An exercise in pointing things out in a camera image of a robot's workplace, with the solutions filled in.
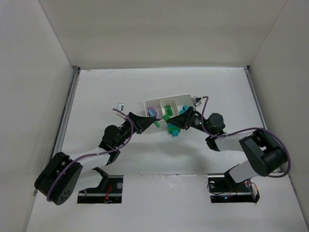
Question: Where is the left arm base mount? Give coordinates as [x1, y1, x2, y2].
[77, 167, 124, 204]

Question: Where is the left aluminium rail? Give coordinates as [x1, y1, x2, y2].
[45, 66, 81, 165]

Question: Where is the purple curved lego brick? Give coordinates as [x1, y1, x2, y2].
[148, 108, 159, 119]

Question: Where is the right aluminium rail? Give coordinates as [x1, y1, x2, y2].
[244, 65, 283, 174]

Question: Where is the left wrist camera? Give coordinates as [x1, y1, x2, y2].
[116, 103, 124, 113]

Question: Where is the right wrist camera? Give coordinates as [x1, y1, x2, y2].
[191, 96, 202, 107]

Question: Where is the green lego plate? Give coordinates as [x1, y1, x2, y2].
[154, 115, 170, 128]

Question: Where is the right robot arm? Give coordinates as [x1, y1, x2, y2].
[165, 107, 291, 186]

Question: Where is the white divided plastic container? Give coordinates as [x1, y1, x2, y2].
[144, 94, 194, 118]

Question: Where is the aluminium rail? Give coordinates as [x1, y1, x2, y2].
[45, 66, 81, 165]
[244, 65, 283, 174]

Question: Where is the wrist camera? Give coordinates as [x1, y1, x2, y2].
[191, 96, 202, 107]
[116, 103, 124, 113]

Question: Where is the small green lego brick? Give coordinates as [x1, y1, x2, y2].
[165, 105, 173, 116]

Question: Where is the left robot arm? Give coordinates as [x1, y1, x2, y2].
[34, 109, 157, 205]

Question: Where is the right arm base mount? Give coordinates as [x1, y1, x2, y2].
[207, 175, 260, 203]

